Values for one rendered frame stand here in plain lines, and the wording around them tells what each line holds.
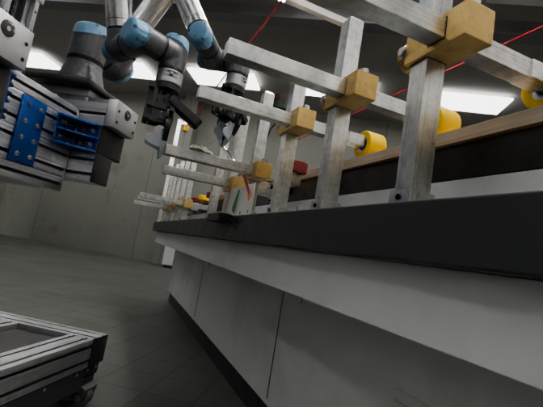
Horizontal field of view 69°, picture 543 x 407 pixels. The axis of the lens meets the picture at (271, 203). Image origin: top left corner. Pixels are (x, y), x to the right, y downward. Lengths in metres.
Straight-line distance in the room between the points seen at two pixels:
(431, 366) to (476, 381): 0.10
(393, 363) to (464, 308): 0.42
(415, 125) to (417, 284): 0.23
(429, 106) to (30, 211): 9.88
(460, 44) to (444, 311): 0.35
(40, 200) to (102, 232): 1.67
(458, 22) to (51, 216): 9.58
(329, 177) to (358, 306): 0.27
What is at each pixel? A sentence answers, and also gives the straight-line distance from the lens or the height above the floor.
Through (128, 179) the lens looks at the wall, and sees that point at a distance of 9.06.
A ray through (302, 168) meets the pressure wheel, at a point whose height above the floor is 0.88.
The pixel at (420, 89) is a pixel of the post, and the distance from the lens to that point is 0.64.
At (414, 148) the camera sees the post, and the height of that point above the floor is 0.78.
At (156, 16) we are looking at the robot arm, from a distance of 1.69.
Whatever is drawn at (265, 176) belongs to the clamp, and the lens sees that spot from 1.20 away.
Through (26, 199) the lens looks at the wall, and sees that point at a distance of 10.34.
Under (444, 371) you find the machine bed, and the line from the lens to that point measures 0.82.
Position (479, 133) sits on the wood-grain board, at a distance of 0.82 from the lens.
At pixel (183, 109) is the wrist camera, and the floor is 0.97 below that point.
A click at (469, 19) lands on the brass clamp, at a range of 0.62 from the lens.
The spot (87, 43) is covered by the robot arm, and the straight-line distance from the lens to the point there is 1.53.
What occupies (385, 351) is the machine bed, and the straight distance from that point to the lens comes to 0.93.
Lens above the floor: 0.60
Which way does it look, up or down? 7 degrees up
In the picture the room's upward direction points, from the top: 10 degrees clockwise
